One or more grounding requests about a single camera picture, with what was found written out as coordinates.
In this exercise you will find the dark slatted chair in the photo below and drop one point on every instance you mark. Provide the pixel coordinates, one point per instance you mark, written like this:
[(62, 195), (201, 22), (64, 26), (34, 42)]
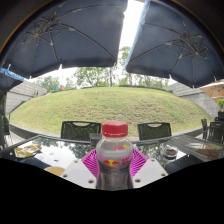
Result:
[(216, 132)]

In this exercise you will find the beige patio umbrella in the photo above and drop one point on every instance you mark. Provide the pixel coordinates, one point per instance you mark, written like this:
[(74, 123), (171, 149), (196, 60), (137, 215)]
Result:
[(213, 89)]

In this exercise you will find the blue umbrella with white print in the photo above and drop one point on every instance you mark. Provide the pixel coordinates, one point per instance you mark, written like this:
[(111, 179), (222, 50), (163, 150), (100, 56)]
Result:
[(8, 78)]

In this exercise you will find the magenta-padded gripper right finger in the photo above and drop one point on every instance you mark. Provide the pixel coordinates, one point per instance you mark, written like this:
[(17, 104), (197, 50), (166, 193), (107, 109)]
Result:
[(149, 170)]

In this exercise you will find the small glass ashtray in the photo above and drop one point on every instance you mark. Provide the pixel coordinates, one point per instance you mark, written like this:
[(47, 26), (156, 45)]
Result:
[(171, 152)]

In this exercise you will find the clear red-capped drink bottle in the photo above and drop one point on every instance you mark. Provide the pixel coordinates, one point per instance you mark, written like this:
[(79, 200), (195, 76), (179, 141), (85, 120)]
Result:
[(114, 163)]

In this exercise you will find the grey squeeze tube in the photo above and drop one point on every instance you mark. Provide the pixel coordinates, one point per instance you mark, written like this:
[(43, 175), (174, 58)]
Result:
[(94, 139)]

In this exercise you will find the black mesh patio chair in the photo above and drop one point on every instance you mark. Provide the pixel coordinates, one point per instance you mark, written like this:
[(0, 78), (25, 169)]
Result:
[(154, 131), (81, 131)]

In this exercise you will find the large navy patio umbrella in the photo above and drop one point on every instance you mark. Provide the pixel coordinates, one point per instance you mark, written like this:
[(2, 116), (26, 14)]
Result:
[(180, 46), (73, 36)]

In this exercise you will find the yellow crumpled packet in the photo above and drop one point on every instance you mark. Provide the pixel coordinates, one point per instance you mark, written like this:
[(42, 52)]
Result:
[(26, 151)]

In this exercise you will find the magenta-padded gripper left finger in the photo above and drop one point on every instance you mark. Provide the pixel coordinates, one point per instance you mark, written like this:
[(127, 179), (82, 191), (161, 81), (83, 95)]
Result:
[(78, 171)]

